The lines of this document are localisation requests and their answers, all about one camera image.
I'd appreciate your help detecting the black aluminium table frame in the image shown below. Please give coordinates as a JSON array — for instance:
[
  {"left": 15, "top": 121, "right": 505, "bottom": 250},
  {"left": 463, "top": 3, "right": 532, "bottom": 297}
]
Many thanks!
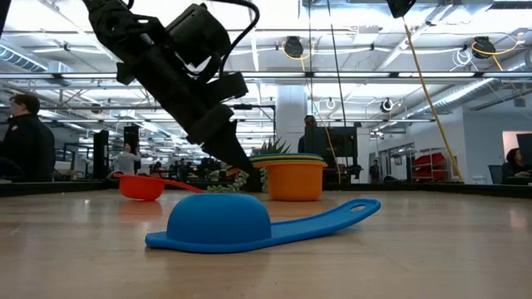
[{"left": 0, "top": 180, "right": 532, "bottom": 199}]

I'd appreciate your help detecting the dark wall monitor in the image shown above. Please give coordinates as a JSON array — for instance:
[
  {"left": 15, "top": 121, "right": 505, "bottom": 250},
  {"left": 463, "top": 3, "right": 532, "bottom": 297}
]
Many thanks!
[{"left": 516, "top": 132, "right": 532, "bottom": 166}]

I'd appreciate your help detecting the teal measuring cup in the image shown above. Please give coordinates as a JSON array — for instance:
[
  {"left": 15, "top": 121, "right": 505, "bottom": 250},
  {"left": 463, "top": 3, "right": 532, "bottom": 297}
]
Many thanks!
[{"left": 249, "top": 153, "right": 325, "bottom": 159}]

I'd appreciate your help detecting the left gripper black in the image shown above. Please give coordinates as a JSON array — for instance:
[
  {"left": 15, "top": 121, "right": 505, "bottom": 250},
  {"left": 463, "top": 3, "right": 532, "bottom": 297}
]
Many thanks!
[{"left": 116, "top": 39, "right": 255, "bottom": 174}]

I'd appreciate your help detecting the blue measuring cup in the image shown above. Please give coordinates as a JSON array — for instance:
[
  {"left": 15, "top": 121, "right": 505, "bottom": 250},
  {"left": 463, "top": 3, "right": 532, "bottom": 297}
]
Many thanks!
[{"left": 145, "top": 193, "right": 382, "bottom": 254}]

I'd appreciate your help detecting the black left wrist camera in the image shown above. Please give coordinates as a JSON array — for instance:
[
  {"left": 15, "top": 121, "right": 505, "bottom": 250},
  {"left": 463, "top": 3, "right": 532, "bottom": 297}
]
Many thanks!
[{"left": 165, "top": 2, "right": 232, "bottom": 71}]

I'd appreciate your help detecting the yellow hanging cable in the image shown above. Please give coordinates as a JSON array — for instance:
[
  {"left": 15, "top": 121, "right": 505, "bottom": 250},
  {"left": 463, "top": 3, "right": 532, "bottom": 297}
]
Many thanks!
[{"left": 401, "top": 18, "right": 465, "bottom": 183}]

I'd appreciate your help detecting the yellow measuring cup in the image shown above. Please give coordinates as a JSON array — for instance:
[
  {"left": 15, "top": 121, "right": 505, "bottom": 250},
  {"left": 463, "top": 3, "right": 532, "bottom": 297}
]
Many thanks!
[{"left": 249, "top": 155, "right": 328, "bottom": 164}]

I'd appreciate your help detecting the potted succulent plant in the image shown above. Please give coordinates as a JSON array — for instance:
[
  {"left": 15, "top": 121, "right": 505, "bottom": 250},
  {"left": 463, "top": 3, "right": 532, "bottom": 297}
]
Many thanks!
[{"left": 206, "top": 138, "right": 293, "bottom": 194}]

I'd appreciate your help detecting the black flat screen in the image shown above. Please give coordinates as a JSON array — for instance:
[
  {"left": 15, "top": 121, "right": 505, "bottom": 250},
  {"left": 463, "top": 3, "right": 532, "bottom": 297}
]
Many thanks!
[{"left": 304, "top": 126, "right": 358, "bottom": 159}]

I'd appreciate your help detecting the red measuring cup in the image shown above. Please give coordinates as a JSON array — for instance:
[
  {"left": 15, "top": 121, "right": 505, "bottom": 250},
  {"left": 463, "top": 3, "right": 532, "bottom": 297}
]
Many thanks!
[{"left": 114, "top": 173, "right": 204, "bottom": 202}]

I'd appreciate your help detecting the black hanging cable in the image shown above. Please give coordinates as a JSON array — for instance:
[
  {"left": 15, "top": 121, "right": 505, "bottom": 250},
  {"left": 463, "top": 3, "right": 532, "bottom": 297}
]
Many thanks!
[{"left": 326, "top": 0, "right": 348, "bottom": 167}]

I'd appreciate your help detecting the orange measuring cup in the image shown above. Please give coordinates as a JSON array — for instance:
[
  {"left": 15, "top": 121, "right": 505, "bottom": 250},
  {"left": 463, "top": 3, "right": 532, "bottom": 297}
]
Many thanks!
[{"left": 226, "top": 159, "right": 328, "bottom": 203}]

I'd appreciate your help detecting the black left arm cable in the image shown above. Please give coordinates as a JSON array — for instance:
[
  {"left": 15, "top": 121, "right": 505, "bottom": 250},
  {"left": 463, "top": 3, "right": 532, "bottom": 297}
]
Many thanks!
[{"left": 207, "top": 0, "right": 261, "bottom": 76}]

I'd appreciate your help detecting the person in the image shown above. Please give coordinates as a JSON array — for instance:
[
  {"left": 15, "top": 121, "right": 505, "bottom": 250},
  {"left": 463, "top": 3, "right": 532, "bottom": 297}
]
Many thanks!
[
  {"left": 368, "top": 159, "right": 382, "bottom": 183},
  {"left": 500, "top": 147, "right": 532, "bottom": 186},
  {"left": 112, "top": 143, "right": 143, "bottom": 176},
  {"left": 0, "top": 94, "right": 57, "bottom": 184},
  {"left": 297, "top": 115, "right": 319, "bottom": 154}
]

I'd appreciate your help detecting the rack with red bins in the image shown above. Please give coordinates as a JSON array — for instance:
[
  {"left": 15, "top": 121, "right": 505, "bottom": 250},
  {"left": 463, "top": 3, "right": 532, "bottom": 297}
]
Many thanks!
[{"left": 412, "top": 152, "right": 449, "bottom": 182}]

